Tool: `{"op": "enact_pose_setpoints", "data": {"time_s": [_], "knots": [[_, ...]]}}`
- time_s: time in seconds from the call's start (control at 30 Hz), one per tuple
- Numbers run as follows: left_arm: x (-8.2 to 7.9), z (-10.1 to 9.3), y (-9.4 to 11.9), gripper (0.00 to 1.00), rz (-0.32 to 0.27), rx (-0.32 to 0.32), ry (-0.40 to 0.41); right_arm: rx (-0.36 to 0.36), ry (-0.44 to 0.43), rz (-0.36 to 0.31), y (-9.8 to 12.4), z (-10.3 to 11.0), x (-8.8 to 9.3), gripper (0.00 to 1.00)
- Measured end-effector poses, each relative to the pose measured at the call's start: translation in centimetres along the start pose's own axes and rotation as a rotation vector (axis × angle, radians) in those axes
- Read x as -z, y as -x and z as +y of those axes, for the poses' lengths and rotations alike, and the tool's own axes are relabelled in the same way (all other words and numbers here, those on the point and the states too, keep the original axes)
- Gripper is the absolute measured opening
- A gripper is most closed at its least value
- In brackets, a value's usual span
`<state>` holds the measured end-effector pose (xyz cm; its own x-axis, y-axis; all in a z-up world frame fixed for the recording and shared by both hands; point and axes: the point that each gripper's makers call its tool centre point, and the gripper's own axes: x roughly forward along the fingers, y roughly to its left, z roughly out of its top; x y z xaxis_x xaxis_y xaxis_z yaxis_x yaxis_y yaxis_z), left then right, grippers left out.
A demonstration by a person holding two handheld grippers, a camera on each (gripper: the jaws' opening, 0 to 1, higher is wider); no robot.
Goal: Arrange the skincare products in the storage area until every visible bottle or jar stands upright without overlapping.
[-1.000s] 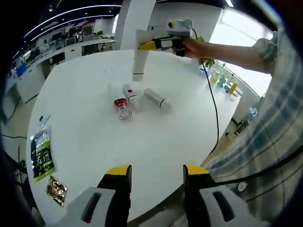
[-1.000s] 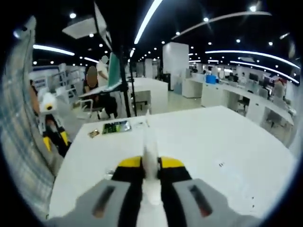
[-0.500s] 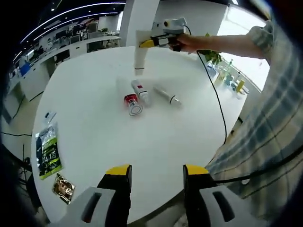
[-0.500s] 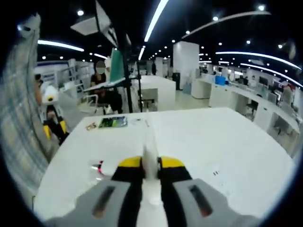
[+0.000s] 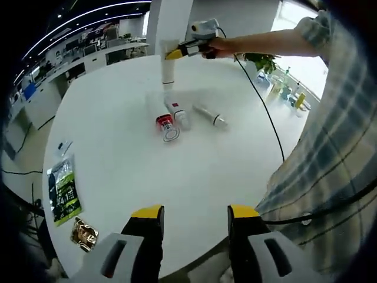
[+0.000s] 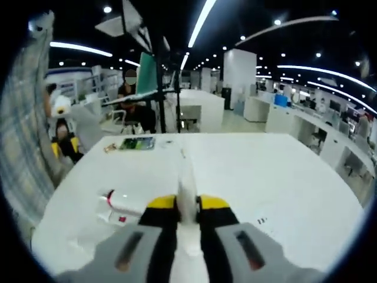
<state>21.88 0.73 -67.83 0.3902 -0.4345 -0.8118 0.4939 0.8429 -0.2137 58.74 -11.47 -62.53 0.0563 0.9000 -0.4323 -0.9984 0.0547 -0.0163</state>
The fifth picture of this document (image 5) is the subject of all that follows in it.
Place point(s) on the green potted plant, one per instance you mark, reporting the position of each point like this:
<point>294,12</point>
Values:
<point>262,63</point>

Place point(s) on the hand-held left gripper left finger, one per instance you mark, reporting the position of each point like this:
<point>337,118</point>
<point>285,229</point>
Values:
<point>126,253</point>

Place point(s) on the person in plaid shirt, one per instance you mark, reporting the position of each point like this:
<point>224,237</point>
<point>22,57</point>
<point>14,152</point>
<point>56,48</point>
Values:
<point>338,147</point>

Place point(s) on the bright window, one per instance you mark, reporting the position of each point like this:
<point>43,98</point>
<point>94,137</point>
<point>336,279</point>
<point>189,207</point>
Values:
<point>309,73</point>

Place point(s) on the white skincare tube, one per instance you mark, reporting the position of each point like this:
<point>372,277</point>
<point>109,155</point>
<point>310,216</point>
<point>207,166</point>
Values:
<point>168,70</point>

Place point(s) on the gold foil skincare packet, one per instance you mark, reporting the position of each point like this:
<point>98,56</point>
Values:
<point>84,234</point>

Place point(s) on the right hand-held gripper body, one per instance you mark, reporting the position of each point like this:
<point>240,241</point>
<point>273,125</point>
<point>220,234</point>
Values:
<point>204,29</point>

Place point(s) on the yellow bottle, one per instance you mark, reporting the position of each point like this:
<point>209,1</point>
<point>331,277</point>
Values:
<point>301,100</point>

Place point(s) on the green black skincare sachet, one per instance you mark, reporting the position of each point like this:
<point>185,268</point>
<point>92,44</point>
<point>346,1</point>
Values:
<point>64,191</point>

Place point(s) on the white office desk row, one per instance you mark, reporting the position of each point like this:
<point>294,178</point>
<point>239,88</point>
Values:
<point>41,109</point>

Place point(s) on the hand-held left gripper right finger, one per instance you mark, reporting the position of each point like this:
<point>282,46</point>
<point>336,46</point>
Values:
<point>265,256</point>

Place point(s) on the red collar pump skincare bottle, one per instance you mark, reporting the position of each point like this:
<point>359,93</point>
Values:
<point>164,123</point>

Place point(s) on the blue storage bin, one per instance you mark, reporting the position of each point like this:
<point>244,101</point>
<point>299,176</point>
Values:
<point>29,90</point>

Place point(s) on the person's right hand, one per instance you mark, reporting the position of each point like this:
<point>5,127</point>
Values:
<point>225,47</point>

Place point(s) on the blue white package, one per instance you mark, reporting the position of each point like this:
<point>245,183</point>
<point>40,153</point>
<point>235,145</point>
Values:
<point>263,79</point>

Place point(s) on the small clear packet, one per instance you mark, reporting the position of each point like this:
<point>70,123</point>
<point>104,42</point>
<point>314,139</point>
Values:
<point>63,148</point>

